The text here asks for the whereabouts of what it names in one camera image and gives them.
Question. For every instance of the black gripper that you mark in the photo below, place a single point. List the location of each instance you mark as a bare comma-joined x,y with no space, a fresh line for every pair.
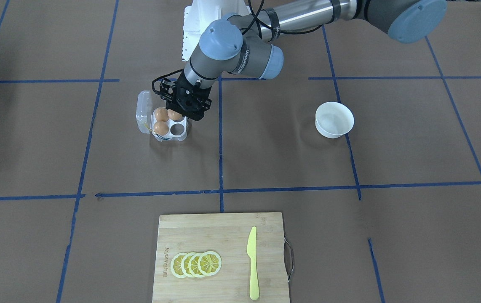
176,97

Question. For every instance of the brown egg from bowl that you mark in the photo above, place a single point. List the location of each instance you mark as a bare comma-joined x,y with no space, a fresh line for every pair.
174,115

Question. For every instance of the clear plastic egg box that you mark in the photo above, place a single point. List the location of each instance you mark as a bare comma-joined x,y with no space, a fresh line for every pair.
144,118

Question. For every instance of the white bowl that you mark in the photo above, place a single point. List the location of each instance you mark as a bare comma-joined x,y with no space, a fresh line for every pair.
333,119

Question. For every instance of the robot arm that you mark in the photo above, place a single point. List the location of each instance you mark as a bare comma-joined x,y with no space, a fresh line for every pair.
230,36

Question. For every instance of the brown egg in box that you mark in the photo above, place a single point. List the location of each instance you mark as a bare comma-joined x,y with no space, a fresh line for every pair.
160,128
161,114

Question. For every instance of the bamboo cutting board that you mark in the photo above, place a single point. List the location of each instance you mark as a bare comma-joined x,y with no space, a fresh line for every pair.
227,234

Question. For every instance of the yellow plastic knife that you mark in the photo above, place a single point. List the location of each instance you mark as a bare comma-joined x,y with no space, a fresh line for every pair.
251,250

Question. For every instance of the lemon slice two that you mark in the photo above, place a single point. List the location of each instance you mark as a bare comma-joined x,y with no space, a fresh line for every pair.
193,265

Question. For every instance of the lemon slice three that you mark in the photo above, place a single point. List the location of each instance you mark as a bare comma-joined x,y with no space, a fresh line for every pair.
185,264

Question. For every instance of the lemon slice four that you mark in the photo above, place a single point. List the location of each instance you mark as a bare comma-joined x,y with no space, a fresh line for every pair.
177,265

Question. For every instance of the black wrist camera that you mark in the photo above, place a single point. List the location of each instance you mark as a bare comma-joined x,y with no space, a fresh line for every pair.
164,87

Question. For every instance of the white camera mast pedestal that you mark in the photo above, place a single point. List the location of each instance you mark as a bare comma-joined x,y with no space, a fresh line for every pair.
200,14

